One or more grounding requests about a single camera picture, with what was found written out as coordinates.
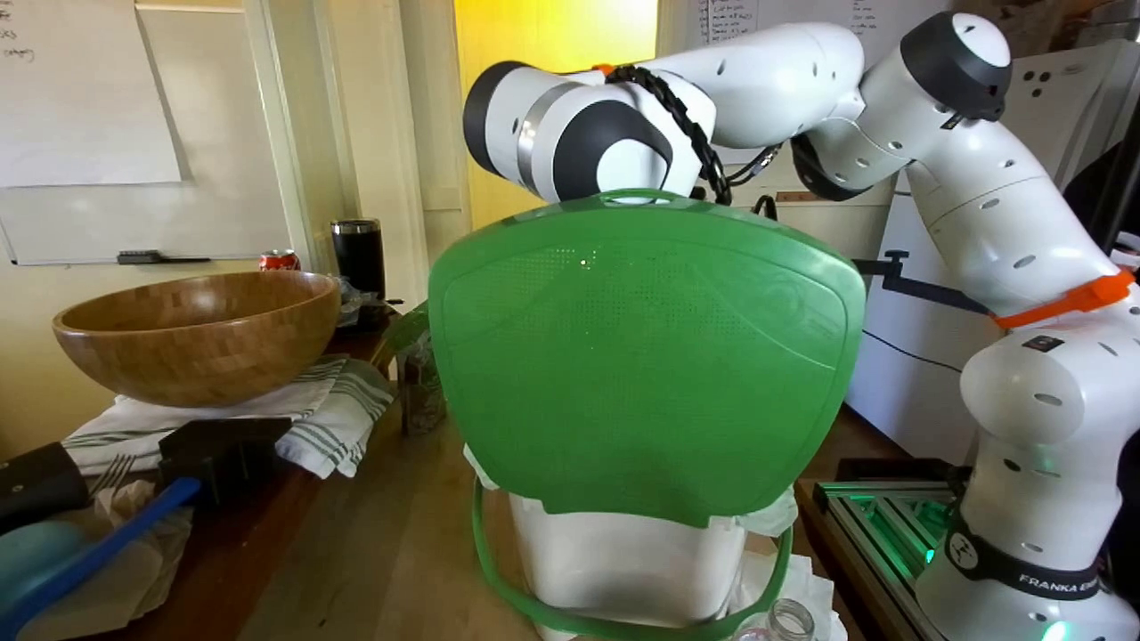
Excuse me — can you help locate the crumpled white tissue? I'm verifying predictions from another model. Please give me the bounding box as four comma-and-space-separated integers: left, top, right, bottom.
743, 548, 852, 641

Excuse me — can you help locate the large wooden bowl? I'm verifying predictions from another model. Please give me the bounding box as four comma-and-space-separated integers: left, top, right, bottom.
49, 267, 345, 409

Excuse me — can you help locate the pale green bin liner bag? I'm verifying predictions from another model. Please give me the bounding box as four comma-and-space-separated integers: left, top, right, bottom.
460, 442, 803, 548

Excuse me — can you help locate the black whiteboard marker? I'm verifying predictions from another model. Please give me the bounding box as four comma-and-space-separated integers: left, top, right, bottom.
113, 246, 213, 267

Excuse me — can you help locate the yellow door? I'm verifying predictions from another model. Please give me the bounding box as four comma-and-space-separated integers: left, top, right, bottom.
457, 0, 660, 236

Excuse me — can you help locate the striped white dish towel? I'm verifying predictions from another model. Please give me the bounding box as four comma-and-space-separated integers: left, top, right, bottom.
64, 352, 396, 481

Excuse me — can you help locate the white paper sheet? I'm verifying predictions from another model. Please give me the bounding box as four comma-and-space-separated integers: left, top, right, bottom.
686, 0, 954, 39

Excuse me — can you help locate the crumpled white cloth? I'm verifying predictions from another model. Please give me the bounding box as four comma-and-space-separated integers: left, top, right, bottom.
31, 473, 199, 641

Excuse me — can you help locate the black flat object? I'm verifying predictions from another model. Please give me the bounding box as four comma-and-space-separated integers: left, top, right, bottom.
0, 436, 96, 534

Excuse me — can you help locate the teal rounded object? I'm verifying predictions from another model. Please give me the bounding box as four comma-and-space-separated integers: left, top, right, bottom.
0, 517, 94, 614

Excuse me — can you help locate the black mug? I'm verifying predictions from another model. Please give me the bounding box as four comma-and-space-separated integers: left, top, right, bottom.
330, 216, 390, 303

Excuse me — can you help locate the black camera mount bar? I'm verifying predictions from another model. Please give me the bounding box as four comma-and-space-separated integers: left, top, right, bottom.
857, 246, 996, 318

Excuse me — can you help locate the orange arm strap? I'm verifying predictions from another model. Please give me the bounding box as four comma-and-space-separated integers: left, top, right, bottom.
996, 267, 1136, 333

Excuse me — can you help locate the blue plastic handle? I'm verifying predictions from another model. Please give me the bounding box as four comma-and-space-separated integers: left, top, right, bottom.
0, 473, 208, 641

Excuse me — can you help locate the black brush head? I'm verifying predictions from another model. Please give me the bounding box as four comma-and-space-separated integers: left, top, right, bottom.
157, 415, 296, 509

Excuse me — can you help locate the white bin with green lid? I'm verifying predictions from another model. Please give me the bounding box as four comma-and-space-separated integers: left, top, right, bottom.
425, 189, 870, 641

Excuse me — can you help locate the white wall whiteboard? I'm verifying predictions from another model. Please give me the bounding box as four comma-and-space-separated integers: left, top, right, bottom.
0, 0, 289, 269

